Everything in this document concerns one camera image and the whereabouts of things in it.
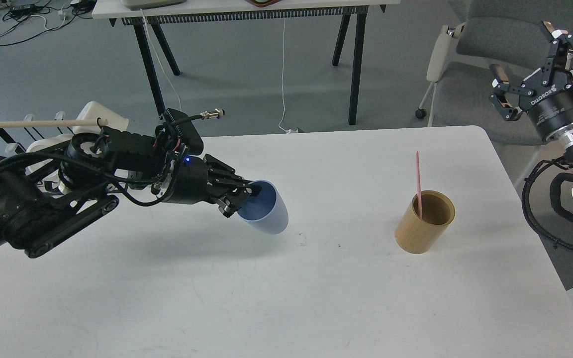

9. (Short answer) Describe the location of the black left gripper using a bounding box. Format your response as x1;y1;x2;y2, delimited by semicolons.
162;154;262;218

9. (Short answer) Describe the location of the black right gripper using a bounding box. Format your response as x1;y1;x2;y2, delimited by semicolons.
489;21;573;141

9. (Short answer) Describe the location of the blue plastic cup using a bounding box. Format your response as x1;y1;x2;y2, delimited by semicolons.
237;180;289;234

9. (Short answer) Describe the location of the pink chopstick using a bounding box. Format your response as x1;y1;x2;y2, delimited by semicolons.
415;151;423;220

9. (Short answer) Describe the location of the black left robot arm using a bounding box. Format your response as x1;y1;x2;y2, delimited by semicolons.
0;108;266;258

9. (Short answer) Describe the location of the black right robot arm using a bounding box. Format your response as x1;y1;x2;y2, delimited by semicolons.
489;22;573;252

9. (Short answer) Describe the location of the grey office chair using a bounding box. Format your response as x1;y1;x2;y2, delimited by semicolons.
415;0;573;146

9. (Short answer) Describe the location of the wooden dowel rod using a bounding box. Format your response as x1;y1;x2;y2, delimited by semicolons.
0;118;109;129

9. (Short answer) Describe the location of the white background desk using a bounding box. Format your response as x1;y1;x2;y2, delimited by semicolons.
93;0;391;125

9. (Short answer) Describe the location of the bamboo cylinder holder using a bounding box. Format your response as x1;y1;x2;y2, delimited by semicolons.
395;190;456;254

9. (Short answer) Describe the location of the white hanging cable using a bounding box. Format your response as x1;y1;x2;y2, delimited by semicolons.
278;18;305;134

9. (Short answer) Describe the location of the white cable near leg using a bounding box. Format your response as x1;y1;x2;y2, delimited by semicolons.
139;8;185;120

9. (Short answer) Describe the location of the black wire rack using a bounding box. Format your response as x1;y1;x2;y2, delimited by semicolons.
0;117;110;144

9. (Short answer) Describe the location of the floor cable bundle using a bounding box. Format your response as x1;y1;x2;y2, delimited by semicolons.
0;0;96;48

